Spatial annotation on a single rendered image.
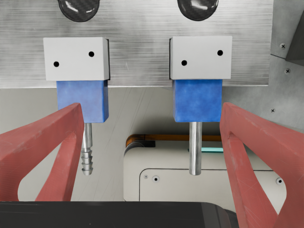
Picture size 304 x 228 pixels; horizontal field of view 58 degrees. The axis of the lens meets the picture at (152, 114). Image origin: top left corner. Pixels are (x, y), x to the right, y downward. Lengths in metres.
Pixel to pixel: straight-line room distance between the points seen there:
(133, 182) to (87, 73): 0.70
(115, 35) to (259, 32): 0.13
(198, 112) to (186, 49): 0.06
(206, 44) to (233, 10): 0.05
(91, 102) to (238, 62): 0.14
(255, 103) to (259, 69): 0.07
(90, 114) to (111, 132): 0.90
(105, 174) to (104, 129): 0.20
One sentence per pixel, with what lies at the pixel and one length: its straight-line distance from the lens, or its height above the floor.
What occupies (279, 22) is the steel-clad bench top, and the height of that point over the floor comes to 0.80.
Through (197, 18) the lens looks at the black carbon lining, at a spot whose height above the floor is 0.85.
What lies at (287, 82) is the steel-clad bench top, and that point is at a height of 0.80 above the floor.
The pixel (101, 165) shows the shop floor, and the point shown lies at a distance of 1.21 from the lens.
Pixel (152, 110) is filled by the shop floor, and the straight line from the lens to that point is 1.13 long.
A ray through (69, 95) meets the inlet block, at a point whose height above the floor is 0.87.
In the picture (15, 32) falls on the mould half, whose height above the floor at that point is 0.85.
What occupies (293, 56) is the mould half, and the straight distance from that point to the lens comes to 0.34.
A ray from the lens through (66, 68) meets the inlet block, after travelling 0.25.
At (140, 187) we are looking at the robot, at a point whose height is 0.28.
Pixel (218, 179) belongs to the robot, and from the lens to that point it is 0.93.
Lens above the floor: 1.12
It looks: 80 degrees down
